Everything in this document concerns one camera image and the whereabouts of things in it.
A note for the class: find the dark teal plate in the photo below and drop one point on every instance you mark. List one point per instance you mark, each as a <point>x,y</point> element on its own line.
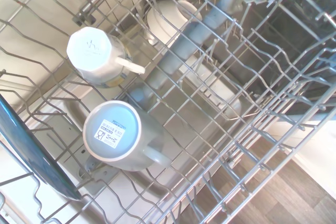
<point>31,150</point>

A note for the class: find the white octagonal mug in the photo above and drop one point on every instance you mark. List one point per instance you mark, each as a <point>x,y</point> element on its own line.
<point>86,48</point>

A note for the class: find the white ceramic bowl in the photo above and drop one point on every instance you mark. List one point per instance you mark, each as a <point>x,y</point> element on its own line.
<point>161,24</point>

